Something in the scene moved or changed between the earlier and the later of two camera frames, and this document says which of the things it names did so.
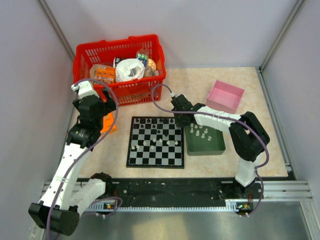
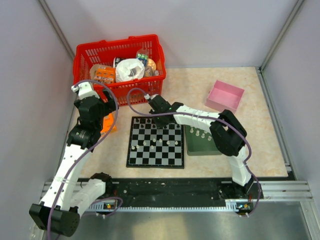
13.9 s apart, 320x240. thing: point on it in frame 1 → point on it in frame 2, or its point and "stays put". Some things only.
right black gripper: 179,123 → 159,124
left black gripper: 109,106 stays put
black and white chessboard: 155,142 stays put
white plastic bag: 129,69 stays put
